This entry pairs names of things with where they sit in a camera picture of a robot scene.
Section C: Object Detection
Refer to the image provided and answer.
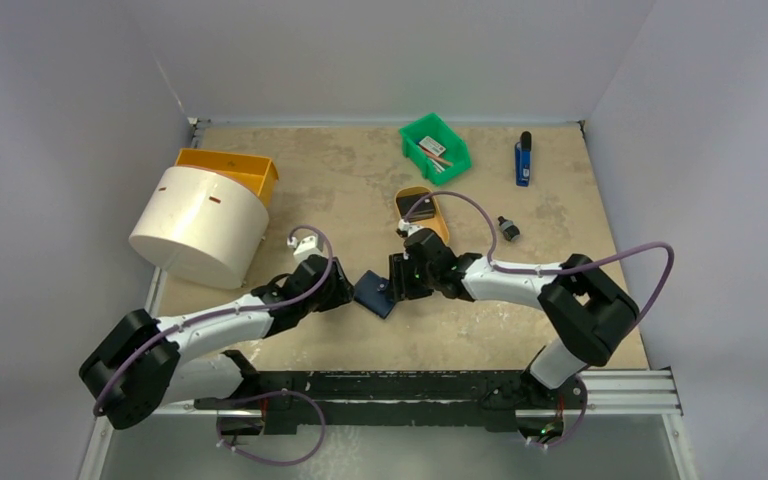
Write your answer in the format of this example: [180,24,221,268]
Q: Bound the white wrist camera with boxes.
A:
[396,219,423,239]
[287,234,324,263]

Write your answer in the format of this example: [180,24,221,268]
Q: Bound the green plastic bin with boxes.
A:
[399,113,472,186]

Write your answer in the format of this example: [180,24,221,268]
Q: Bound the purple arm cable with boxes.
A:
[92,225,336,419]
[402,190,676,333]

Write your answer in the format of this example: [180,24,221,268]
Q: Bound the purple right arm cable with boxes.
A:
[402,190,676,333]

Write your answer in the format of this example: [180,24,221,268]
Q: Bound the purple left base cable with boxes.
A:
[214,389,328,468]

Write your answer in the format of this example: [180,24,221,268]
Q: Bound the yellow wooden box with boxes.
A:
[175,148,279,208]

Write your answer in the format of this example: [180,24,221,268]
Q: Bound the white cylindrical container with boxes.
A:
[129,166,269,289]

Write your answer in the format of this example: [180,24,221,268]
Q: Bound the tan oval plastic tray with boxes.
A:
[394,186,450,245]

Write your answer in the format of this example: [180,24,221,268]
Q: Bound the blue stapler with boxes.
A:
[514,131,532,187]

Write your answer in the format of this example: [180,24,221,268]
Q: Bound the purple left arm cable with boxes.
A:
[92,225,336,419]

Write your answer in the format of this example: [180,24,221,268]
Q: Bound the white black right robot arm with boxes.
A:
[386,228,640,407]

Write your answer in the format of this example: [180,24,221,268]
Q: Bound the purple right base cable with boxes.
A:
[523,380,589,453]

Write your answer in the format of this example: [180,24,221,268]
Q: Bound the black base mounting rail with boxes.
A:
[194,353,587,440]

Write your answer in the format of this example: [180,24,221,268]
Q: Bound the black VIP credit cards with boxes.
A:
[396,193,437,222]

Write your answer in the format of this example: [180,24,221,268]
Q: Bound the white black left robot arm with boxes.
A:
[79,254,354,430]

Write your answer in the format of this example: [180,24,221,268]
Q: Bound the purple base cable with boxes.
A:
[214,389,328,468]
[523,380,589,453]

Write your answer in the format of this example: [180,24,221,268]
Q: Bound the items inside green bin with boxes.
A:
[416,136,453,173]

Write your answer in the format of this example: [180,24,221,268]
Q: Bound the blue leather card holder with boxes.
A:
[353,270,395,319]

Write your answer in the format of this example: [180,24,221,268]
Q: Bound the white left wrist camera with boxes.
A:
[287,234,324,263]

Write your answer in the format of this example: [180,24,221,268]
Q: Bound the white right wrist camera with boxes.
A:
[396,219,423,239]

